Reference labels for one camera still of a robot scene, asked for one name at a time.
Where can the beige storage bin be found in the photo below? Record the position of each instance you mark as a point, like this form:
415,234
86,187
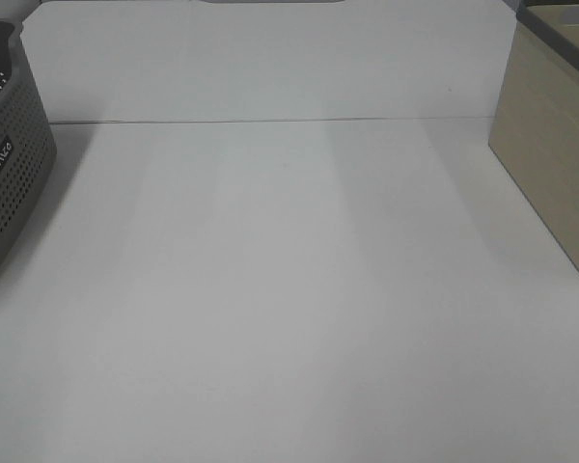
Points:
535,131

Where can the grey perforated plastic basket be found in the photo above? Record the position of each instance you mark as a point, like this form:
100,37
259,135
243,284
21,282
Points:
27,146

